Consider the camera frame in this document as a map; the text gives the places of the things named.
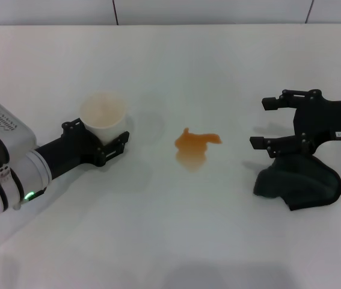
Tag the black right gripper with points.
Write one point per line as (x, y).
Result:
(326, 120)

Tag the white paper cup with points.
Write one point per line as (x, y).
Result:
(104, 114)

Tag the dark blue rag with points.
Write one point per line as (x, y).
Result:
(296, 186)

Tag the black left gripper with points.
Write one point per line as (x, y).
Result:
(68, 153)

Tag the brown water stain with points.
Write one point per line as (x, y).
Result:
(191, 144)

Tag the grey left wrist camera housing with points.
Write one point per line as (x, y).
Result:
(1, 126)

